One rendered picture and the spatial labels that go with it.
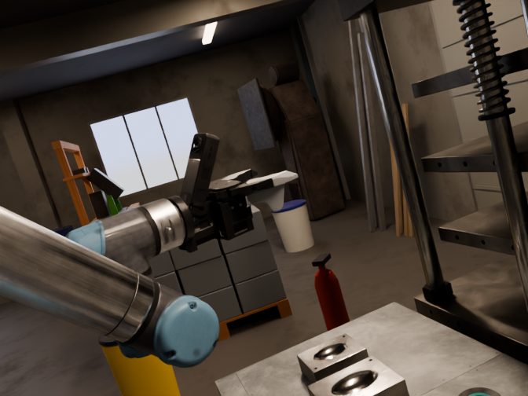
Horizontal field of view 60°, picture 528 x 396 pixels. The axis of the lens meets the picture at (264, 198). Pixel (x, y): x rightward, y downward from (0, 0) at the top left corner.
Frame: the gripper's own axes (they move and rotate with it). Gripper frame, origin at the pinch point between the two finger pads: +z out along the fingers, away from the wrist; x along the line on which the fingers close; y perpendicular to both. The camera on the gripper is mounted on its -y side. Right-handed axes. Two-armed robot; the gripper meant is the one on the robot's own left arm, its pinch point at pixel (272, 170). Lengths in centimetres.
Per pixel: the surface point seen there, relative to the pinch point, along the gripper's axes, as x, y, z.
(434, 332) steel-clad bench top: -12, 68, 58
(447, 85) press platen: -15, -3, 83
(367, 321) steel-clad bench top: -37, 71, 56
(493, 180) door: -134, 110, 346
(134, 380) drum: -191, 140, 14
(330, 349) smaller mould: -30, 65, 31
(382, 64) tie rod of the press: -35, -13, 81
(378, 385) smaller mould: -4, 60, 22
